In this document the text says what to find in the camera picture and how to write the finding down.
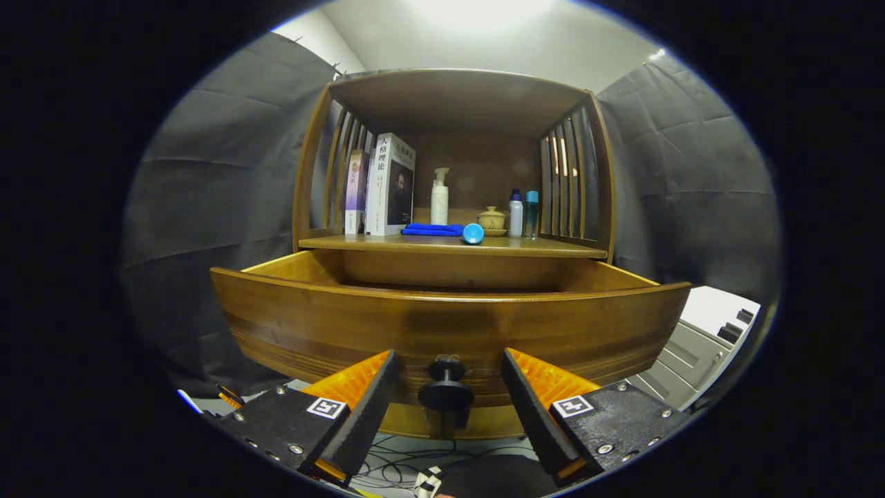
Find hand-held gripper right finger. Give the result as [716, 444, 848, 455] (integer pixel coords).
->
[502, 348, 692, 488]

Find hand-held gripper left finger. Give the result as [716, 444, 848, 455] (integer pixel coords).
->
[201, 349, 400, 487]

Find black drawer knob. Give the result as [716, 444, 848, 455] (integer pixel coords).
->
[418, 355, 475, 412]

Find wooden drawer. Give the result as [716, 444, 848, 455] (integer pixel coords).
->
[210, 249, 692, 409]

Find wooden countertop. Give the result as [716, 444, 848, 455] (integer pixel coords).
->
[299, 207, 609, 260]

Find wooden cabinet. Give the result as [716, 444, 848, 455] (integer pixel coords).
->
[292, 68, 617, 441]

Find white grey machine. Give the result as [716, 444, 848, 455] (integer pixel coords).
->
[626, 286, 761, 412]

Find blue folded cloth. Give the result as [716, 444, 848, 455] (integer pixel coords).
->
[401, 223, 465, 237]

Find yellow lidded teacup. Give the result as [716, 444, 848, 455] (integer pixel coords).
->
[477, 205, 507, 237]

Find purple book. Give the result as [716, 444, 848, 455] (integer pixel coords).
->
[344, 149, 371, 235]

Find white pump bottle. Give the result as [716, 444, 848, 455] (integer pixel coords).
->
[430, 167, 450, 225]

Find white portrait book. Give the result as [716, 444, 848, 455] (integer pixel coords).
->
[365, 133, 416, 237]

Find black floor cables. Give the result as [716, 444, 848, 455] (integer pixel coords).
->
[356, 434, 540, 492]

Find white black strap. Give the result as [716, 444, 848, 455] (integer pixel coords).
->
[413, 466, 443, 498]

